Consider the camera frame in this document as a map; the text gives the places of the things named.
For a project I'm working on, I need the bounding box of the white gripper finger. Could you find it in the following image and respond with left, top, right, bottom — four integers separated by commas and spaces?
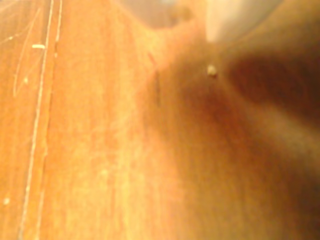
205, 0, 274, 43
119, 0, 181, 29

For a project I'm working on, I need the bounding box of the pale table crumb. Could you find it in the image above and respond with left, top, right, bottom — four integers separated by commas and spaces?
206, 64, 219, 78

